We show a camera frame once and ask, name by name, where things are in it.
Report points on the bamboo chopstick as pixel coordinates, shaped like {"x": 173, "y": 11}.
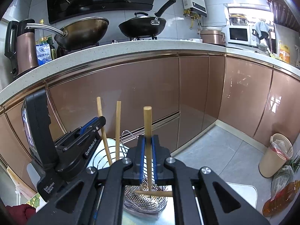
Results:
{"x": 155, "y": 193}
{"x": 147, "y": 114}
{"x": 103, "y": 133}
{"x": 117, "y": 128}

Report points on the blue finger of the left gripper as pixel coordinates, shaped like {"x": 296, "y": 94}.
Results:
{"x": 87, "y": 125}

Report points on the blue seasoning packet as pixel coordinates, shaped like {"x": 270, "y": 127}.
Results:
{"x": 43, "y": 54}

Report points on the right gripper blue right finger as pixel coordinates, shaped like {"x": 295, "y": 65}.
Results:
{"x": 158, "y": 160}

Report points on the brown thermos kettle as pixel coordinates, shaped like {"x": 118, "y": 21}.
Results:
{"x": 20, "y": 47}

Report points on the black wall rack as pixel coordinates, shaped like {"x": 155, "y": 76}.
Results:
{"x": 283, "y": 14}

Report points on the black wok with lid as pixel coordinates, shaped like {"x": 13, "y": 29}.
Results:
{"x": 145, "y": 26}

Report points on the bronze wok with handle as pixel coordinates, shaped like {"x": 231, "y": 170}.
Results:
{"x": 79, "y": 34}

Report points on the white microwave oven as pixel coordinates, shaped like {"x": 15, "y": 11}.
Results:
{"x": 237, "y": 34}

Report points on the green onion bunch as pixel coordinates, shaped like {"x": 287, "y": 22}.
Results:
{"x": 294, "y": 163}

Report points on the yellow detergent bottle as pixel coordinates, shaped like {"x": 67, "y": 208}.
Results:
{"x": 284, "y": 53}

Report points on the amber oil bottle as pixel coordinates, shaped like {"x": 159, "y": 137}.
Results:
{"x": 281, "y": 200}

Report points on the wire utensil holder basket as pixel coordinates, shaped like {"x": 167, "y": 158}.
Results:
{"x": 135, "y": 197}

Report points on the brown kitchen base cabinets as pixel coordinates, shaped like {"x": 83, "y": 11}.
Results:
{"x": 187, "y": 89}

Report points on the beige trash bin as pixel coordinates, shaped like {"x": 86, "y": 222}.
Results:
{"x": 280, "y": 150}

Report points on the bronze rice cooker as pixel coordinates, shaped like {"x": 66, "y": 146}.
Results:
{"x": 213, "y": 37}

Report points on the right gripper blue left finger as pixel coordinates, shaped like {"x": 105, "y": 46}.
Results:
{"x": 138, "y": 163}

